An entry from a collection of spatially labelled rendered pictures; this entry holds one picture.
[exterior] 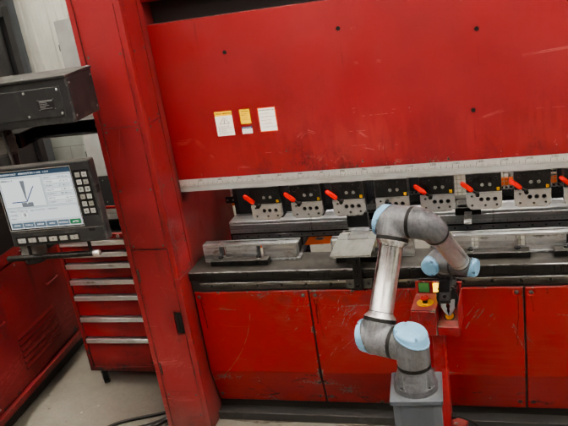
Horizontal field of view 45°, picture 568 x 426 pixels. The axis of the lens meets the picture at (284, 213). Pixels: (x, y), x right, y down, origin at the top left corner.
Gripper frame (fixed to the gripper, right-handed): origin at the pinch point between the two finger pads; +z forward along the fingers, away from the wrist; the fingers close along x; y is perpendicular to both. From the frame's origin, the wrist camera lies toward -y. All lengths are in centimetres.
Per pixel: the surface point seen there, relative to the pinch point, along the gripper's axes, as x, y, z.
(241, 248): 102, 23, -19
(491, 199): -18, 32, -38
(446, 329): 0.4, -6.8, 3.2
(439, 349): 4.8, -2.6, 17.0
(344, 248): 45, 10, -26
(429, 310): 6.8, -5.9, -5.3
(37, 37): 481, 391, -84
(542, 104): -39, 38, -78
